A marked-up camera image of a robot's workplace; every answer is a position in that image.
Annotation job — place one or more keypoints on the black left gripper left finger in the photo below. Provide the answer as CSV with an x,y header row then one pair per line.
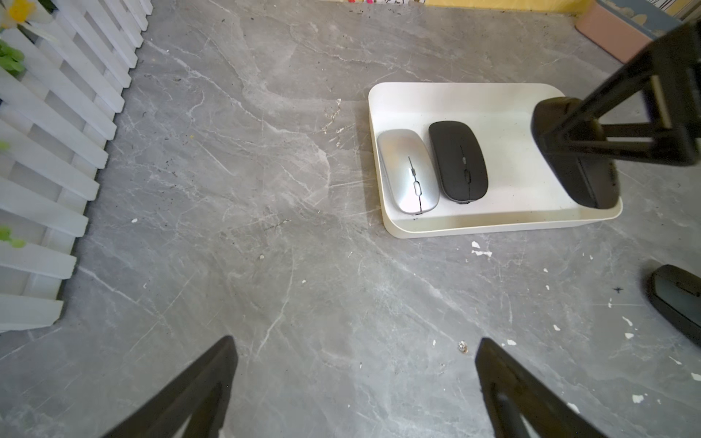
x,y
195,402

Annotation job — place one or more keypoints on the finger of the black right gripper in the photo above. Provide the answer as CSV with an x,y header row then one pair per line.
x,y
667,75

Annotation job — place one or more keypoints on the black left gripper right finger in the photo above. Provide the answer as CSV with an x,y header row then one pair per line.
x,y
518,403

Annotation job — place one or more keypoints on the black ribbed small mouse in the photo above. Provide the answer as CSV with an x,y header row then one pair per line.
x,y
590,181

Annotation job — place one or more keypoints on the black rounded wireless mouse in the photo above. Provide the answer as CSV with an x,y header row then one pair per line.
x,y
675,294

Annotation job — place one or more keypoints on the silver wireless mouse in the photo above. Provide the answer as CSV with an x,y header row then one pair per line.
x,y
410,171

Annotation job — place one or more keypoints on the white plastic storage box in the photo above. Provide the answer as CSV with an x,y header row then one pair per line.
x,y
524,194

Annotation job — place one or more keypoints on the pink blue sand tray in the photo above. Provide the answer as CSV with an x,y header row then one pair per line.
x,y
624,27

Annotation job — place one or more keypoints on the white picket fence planter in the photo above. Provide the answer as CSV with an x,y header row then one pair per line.
x,y
64,68

